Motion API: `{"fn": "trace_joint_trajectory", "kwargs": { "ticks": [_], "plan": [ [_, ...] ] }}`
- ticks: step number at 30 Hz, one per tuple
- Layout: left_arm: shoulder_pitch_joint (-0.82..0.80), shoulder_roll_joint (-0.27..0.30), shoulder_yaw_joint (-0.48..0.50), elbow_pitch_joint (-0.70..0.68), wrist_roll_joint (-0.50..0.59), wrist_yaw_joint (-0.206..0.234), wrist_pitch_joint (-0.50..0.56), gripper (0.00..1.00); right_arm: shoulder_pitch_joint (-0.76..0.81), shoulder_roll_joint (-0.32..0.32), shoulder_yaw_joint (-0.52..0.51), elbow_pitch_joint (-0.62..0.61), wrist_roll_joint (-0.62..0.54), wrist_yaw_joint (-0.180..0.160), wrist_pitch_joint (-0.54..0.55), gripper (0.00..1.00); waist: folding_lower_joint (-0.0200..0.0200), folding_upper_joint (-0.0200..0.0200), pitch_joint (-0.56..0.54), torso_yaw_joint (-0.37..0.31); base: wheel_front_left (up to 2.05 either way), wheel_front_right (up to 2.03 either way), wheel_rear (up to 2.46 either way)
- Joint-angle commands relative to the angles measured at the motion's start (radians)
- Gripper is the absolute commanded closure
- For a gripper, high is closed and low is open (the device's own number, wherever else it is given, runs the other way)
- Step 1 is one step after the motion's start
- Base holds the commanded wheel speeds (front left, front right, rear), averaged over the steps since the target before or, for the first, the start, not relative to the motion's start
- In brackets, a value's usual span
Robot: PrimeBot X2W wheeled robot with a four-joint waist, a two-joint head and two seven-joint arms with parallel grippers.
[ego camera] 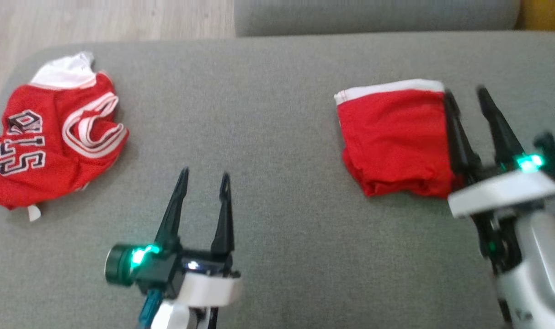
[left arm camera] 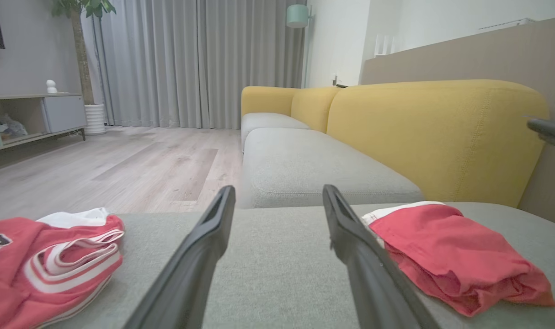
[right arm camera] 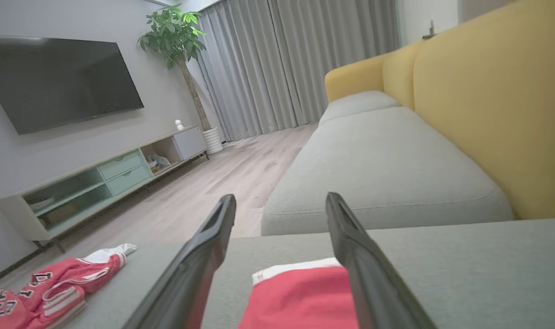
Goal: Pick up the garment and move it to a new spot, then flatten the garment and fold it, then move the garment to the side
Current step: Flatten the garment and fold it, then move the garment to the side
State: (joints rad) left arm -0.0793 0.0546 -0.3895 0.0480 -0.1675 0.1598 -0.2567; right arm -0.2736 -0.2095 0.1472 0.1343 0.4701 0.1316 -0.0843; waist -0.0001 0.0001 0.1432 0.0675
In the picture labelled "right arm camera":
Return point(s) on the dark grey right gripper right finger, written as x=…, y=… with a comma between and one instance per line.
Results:
x=378, y=292

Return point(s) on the long grey sofa seat cushion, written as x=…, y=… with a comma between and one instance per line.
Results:
x=378, y=173

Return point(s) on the red basketball jersey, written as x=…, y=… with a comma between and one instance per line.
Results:
x=44, y=292

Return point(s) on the short grey sofa seat cushion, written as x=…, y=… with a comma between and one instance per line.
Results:
x=357, y=104

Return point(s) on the red shorts with white trim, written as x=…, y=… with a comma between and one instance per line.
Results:
x=300, y=297

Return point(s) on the white and mint tv cabinet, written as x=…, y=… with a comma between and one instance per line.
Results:
x=122, y=176

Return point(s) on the small dark wall fitting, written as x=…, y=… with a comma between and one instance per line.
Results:
x=429, y=33

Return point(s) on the black wall television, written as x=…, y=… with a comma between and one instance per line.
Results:
x=58, y=82

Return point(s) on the small white figurine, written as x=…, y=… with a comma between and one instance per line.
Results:
x=179, y=125

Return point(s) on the grey pleated curtain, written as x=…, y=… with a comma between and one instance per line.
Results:
x=277, y=68

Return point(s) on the pale bag in cabinet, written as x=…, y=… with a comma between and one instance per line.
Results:
x=158, y=162

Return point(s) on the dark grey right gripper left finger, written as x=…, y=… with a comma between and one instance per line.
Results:
x=186, y=283

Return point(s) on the green potted tree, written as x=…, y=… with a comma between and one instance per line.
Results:
x=174, y=36

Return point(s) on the grey fabric sofa ottoman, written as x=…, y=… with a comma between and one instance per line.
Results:
x=488, y=274

